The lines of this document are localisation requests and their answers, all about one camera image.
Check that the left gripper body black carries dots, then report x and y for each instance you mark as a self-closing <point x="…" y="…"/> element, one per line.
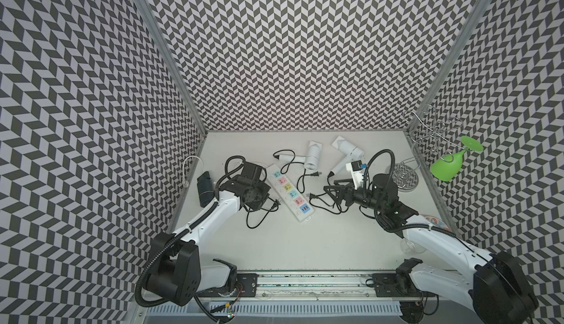
<point x="261" y="192"/>

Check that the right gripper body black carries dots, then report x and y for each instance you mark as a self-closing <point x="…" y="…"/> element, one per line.
<point x="363" y="197"/>

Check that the white power strip colourful sockets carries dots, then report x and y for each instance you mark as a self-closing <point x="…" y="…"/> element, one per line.
<point x="289" y="194"/>

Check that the white blow dryer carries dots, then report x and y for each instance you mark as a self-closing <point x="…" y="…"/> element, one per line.
<point x="310" y="161"/>
<point x="350" y="151"/>

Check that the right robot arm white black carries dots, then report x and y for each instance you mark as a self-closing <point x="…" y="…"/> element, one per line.
<point x="492" y="285"/>

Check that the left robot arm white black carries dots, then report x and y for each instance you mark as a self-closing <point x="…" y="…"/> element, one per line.
<point x="173" y="272"/>

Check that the clear drinking glass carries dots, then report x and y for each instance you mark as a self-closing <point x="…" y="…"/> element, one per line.
<point x="410" y="248"/>

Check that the colourful patterned ceramic bowl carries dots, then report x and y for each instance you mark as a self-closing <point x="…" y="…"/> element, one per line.
<point x="436" y="221"/>

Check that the green plastic wine glass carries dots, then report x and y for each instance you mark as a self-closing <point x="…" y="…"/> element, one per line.
<point x="448" y="166"/>

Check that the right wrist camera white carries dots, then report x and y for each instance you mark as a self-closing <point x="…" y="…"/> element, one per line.
<point x="356" y="169"/>

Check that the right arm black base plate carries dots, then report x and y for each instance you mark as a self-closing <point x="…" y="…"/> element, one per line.
<point x="395" y="285"/>

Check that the metal wire glass rack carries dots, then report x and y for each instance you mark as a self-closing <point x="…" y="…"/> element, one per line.
<point x="431" y="134"/>

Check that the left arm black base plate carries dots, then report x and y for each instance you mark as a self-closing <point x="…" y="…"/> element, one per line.
<point x="242" y="284"/>

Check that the aluminium front rail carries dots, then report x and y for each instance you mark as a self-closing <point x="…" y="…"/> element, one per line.
<point x="348" y="285"/>

